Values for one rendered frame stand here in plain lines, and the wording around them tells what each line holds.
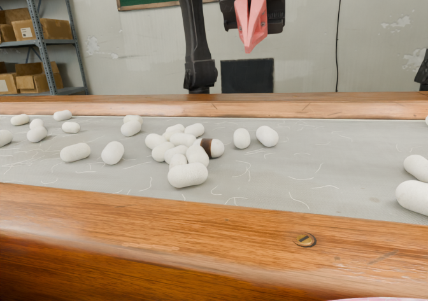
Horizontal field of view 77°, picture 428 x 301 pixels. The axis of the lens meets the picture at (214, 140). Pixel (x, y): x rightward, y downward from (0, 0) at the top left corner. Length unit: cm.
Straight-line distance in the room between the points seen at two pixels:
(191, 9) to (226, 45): 163
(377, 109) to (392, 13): 201
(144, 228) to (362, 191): 18
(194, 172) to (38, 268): 13
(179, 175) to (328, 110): 31
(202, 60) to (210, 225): 64
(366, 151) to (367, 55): 211
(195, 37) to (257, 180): 56
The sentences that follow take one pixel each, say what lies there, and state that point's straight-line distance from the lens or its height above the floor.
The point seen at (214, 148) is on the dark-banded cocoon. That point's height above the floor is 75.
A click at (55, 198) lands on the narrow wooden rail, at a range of 23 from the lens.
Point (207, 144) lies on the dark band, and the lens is 30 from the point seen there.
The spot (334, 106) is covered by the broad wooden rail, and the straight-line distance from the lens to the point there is 48.
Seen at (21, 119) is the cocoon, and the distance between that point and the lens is 62.
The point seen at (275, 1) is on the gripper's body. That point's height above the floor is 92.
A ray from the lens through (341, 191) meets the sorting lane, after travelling 25.
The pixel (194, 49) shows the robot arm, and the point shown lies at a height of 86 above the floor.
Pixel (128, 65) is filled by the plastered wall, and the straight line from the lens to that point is 273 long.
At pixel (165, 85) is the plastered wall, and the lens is 259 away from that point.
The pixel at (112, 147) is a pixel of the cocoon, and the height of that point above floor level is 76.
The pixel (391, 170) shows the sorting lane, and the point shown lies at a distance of 31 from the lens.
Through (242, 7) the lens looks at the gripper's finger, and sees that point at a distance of 45.
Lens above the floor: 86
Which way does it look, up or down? 19 degrees down
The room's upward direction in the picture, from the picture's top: 3 degrees counter-clockwise
